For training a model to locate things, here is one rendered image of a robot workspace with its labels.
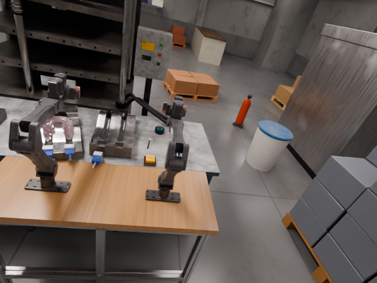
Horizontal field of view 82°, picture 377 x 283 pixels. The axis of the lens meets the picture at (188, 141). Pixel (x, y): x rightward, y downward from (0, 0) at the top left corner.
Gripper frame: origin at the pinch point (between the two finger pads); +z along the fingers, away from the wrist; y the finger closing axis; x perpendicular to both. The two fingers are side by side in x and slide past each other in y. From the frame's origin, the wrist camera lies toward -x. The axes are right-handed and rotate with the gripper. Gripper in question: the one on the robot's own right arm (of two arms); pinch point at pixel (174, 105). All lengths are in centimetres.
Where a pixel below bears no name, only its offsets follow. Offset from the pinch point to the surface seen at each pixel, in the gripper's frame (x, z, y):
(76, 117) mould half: 32, 22, 65
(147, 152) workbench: 40.0, 1.8, 11.2
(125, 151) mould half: 34.9, -7.7, 25.8
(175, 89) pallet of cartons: 96, 304, -33
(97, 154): 35, -14, 42
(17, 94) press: 41, 60, 123
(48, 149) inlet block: 33, -18, 67
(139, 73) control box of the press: 9, 79, 27
